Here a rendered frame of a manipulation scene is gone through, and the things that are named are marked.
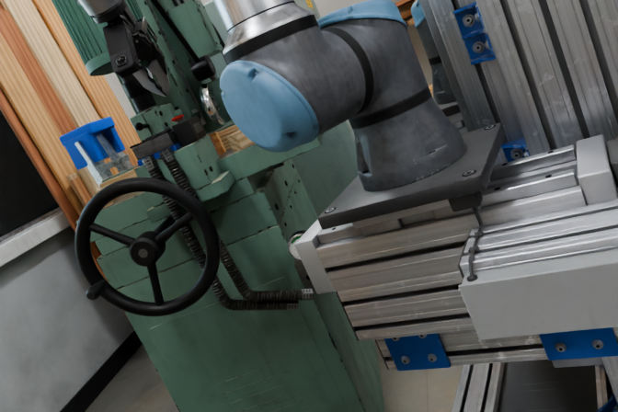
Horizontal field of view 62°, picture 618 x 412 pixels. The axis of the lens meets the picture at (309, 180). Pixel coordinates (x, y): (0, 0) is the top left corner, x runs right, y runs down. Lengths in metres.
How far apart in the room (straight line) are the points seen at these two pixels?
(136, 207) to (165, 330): 0.31
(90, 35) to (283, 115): 0.84
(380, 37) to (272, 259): 0.70
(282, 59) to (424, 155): 0.22
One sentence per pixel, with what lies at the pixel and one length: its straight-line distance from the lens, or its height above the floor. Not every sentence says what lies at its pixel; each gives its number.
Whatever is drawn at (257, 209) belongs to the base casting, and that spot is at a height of 0.76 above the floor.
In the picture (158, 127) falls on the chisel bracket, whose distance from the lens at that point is 1.32.
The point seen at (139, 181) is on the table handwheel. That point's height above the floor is 0.94.
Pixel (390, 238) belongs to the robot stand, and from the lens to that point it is 0.72.
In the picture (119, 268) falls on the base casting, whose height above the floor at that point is 0.76.
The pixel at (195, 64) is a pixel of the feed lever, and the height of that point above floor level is 1.13.
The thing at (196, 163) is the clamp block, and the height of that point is 0.92.
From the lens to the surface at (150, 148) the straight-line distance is 1.12.
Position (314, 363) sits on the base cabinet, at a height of 0.36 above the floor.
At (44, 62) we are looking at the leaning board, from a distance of 3.19.
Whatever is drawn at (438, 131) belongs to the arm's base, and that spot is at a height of 0.86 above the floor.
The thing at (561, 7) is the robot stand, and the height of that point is 0.94.
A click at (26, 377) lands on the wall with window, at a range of 2.63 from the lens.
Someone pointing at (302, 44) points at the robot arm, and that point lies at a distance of 0.58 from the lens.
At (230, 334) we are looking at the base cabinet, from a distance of 1.32.
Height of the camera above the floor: 1.00
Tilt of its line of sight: 11 degrees down
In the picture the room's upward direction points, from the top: 24 degrees counter-clockwise
